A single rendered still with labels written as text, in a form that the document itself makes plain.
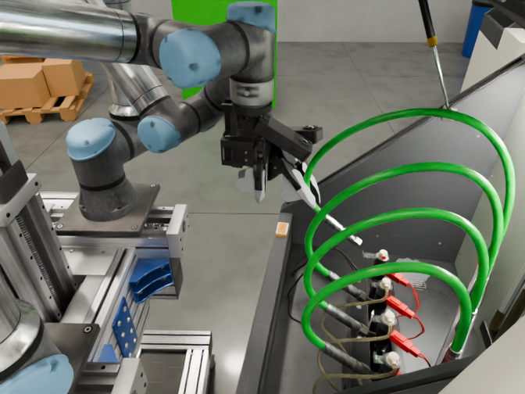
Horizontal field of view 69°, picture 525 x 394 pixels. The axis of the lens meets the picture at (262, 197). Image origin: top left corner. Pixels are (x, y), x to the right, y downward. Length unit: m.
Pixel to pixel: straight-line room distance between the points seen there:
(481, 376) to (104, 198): 0.88
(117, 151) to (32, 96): 3.61
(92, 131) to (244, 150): 0.45
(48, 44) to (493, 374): 0.61
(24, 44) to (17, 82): 4.04
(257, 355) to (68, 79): 4.20
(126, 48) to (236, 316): 1.68
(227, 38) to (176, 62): 0.08
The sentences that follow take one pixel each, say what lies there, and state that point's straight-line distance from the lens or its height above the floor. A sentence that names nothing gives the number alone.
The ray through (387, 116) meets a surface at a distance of 0.70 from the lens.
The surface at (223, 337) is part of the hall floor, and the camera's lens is 2.04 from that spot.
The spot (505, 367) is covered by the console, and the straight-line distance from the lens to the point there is 0.45.
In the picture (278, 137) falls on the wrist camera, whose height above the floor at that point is 1.36.
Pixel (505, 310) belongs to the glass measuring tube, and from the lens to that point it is 0.96.
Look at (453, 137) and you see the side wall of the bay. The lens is 1.07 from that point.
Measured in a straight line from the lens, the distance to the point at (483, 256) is 0.65.
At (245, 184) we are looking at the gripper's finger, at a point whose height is 1.26.
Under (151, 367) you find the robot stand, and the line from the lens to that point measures 1.76.
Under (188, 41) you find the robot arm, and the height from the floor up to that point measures 1.55.
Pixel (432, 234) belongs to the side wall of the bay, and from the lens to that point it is 1.24.
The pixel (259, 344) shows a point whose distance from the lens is 0.87.
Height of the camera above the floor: 1.67
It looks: 35 degrees down
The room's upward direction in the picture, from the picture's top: straight up
